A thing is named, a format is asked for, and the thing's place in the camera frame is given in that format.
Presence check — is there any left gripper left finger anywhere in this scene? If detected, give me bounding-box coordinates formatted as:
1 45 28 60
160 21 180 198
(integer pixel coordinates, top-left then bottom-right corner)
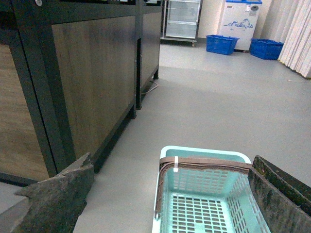
0 153 94 233

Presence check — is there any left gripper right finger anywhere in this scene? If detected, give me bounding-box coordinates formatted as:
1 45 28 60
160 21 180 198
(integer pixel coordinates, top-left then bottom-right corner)
248 155 311 233

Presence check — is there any light teal plastic basket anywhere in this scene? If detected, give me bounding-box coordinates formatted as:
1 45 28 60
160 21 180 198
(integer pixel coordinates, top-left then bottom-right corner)
152 146 269 233

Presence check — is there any brown basket handle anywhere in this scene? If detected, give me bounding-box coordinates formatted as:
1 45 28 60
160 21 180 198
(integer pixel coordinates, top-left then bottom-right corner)
154 157 252 219

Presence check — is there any dark wood display stand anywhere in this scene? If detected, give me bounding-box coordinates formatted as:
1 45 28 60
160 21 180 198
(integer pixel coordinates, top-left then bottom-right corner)
0 0 163 186

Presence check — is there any white curtain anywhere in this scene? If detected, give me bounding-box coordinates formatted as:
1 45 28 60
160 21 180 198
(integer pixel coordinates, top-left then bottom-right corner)
260 0 311 79

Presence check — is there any blue plastic crate right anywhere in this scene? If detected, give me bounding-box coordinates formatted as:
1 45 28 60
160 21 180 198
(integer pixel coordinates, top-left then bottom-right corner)
250 39 284 60

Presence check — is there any blue plastic crate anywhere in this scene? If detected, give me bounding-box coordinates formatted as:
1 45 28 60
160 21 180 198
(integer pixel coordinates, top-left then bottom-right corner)
206 35 239 55
250 39 284 60

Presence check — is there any blue plastic crate left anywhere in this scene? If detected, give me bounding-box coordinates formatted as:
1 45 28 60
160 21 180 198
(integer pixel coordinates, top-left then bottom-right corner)
206 35 239 55

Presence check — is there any white chest freezer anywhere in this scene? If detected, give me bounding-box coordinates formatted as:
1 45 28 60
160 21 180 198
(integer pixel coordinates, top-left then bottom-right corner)
217 0 262 51

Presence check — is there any glass door refrigerator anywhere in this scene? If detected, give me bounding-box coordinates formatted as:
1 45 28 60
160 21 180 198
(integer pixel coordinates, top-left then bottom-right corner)
160 0 203 47

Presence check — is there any white floor cable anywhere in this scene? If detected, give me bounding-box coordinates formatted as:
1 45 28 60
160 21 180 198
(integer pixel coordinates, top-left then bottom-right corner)
141 80 159 95

